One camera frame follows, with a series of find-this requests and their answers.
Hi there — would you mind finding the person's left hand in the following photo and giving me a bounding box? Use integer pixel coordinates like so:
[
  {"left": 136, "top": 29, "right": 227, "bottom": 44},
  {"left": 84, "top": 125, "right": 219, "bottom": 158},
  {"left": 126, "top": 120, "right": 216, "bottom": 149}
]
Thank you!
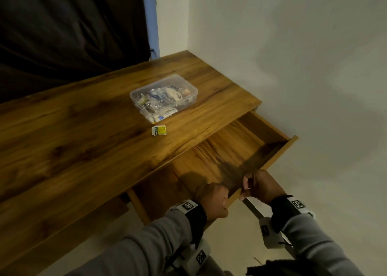
[{"left": 193, "top": 182, "right": 230, "bottom": 219}]

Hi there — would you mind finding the person's right hand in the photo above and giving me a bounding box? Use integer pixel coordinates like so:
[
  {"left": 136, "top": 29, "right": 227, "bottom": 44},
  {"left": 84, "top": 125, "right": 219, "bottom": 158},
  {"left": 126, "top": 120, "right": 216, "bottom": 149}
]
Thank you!
[{"left": 239, "top": 169, "right": 287, "bottom": 209}]

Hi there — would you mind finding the wooden desk drawer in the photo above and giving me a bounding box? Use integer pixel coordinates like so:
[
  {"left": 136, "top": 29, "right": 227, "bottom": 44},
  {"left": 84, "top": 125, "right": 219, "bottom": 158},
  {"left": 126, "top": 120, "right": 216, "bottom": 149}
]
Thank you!
[{"left": 126, "top": 111, "right": 299, "bottom": 225}]

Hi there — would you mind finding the person's right forearm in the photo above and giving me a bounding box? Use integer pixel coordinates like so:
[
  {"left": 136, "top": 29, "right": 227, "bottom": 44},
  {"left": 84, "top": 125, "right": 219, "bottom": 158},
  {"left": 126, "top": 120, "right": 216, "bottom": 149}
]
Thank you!
[{"left": 281, "top": 212, "right": 373, "bottom": 276}]

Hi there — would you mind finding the person's left forearm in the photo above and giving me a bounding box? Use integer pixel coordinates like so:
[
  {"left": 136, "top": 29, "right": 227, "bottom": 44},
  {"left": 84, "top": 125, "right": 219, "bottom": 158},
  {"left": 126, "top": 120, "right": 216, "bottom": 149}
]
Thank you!
[{"left": 64, "top": 209, "right": 195, "bottom": 276}]

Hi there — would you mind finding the grey metal desk leg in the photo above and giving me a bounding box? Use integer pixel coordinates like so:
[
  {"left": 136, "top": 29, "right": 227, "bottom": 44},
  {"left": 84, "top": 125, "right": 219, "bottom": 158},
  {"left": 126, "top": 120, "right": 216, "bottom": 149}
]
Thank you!
[{"left": 243, "top": 197, "right": 296, "bottom": 259}]

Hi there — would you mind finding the white left wrist marker tag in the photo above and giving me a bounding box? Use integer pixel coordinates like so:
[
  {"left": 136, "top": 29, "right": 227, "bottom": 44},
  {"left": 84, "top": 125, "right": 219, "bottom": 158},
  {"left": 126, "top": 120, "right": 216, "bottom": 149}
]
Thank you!
[{"left": 169, "top": 199, "right": 199, "bottom": 216}]

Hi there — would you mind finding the white wrist marker tag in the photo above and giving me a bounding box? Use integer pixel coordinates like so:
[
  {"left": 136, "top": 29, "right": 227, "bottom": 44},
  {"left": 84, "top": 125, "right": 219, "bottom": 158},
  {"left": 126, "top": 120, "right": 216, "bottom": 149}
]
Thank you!
[
  {"left": 169, "top": 199, "right": 199, "bottom": 216},
  {"left": 287, "top": 196, "right": 315, "bottom": 219}
]

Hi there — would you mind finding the white right wrist marker tag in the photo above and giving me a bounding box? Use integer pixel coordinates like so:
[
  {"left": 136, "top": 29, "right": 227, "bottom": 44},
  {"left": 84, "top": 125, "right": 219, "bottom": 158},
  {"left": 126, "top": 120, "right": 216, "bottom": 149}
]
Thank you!
[{"left": 287, "top": 196, "right": 315, "bottom": 219}]

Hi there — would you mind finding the dark cloth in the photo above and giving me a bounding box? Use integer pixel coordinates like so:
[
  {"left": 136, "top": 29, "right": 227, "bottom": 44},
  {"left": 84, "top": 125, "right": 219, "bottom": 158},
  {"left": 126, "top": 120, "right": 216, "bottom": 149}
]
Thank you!
[{"left": 246, "top": 258, "right": 333, "bottom": 276}]

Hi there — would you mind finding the clear plastic storage box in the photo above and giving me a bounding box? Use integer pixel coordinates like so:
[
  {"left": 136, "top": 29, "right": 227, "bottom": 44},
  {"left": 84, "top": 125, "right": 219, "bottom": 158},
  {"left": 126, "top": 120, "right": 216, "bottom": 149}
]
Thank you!
[{"left": 129, "top": 74, "right": 199, "bottom": 124}]

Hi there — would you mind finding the pile of small sachets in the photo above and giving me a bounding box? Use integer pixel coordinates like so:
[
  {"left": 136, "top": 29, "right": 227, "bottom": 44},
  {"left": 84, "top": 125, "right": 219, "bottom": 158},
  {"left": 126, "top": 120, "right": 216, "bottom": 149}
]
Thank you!
[{"left": 137, "top": 92, "right": 179, "bottom": 124}]

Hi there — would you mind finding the wooden desk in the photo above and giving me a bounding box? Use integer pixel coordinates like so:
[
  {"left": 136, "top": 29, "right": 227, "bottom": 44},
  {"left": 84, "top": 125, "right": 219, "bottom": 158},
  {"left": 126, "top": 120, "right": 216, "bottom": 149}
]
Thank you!
[{"left": 0, "top": 50, "right": 262, "bottom": 276}]

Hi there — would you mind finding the black curtain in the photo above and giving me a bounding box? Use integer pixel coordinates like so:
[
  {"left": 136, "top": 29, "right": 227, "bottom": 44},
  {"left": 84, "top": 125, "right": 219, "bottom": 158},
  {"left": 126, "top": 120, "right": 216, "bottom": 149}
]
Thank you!
[{"left": 0, "top": 0, "right": 152, "bottom": 105}]

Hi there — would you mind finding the black left wrist strap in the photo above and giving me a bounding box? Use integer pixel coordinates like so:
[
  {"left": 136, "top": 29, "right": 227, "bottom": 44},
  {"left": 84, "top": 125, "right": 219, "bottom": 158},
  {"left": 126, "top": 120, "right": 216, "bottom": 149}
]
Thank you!
[{"left": 183, "top": 204, "right": 208, "bottom": 247}]

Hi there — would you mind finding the black wrist strap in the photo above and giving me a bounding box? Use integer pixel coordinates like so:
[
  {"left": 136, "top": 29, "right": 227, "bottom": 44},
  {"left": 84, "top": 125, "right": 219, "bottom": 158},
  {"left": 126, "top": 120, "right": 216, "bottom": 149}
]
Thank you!
[
  {"left": 270, "top": 194, "right": 296, "bottom": 234},
  {"left": 183, "top": 204, "right": 208, "bottom": 247}
]

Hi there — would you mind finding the black right wrist strap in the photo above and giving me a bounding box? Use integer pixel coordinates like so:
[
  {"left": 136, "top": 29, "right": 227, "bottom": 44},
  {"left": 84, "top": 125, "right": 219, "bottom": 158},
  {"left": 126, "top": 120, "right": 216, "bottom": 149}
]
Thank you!
[{"left": 270, "top": 194, "right": 296, "bottom": 234}]

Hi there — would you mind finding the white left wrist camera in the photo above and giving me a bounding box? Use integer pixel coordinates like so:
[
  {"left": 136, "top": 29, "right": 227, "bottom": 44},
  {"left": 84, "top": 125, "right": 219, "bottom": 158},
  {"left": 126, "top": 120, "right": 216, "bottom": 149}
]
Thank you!
[{"left": 168, "top": 239, "right": 212, "bottom": 276}]

